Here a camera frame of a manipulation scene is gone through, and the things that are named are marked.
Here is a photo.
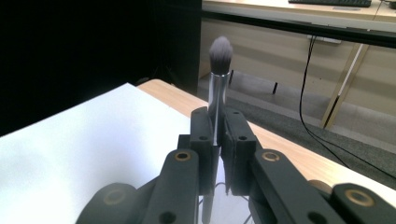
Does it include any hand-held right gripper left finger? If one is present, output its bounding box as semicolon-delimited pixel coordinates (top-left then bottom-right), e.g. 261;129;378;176
177;106;220;195

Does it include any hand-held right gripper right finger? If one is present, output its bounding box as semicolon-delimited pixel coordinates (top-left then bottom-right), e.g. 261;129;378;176
221;106;262;196

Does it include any black makeup brush silver ferrule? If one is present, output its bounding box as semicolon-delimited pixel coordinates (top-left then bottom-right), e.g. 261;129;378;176
201;35;233;224

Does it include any round brown table plug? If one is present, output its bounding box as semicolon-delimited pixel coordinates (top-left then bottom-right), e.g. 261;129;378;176
307;179;333;195

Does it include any beige desk leg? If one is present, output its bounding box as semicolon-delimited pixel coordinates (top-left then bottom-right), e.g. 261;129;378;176
320;43;372;130

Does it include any white table cover sheet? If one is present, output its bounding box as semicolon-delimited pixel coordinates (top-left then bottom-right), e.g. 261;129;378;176
0;82;396;224

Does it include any black keyboard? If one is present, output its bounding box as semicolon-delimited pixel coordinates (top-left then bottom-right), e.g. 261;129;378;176
288;0;373;8

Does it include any long black wall cable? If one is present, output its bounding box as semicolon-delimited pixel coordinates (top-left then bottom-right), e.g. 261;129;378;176
298;35;396;181

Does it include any wooden desk with black frame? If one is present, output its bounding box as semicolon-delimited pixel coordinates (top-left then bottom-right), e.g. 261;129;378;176
201;10;396;49

